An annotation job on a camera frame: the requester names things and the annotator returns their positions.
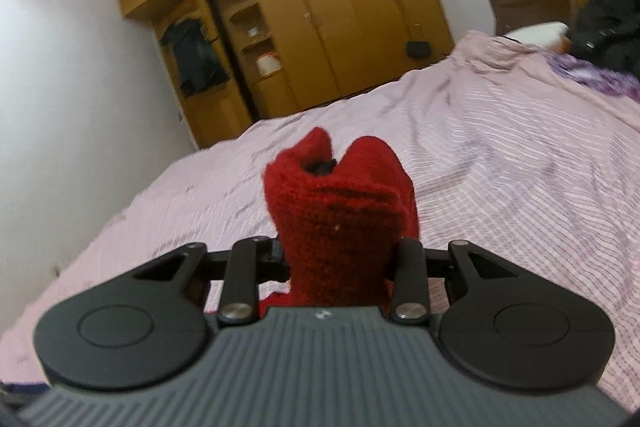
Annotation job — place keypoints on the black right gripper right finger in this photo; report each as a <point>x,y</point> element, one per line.
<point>499,323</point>

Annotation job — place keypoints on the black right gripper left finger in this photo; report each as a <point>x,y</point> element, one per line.
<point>153,322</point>

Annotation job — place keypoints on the red knitted garment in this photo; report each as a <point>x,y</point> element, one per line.
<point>339,219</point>

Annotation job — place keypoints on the pink checked bed sheet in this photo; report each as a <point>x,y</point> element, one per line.
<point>501,150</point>

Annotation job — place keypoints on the purple ruffled cloth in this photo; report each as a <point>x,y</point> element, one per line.
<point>605,81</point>

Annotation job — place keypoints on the dark hanging garment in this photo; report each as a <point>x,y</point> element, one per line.
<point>199,67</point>

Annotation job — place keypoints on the small black bag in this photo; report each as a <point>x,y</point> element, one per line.
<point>418,49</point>

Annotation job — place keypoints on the white pillow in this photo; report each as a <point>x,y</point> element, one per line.
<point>550,36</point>

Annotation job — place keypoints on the white box on shelf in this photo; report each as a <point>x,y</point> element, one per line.
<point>268,64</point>

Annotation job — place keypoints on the wooden wardrobe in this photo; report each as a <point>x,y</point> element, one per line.
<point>329,49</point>

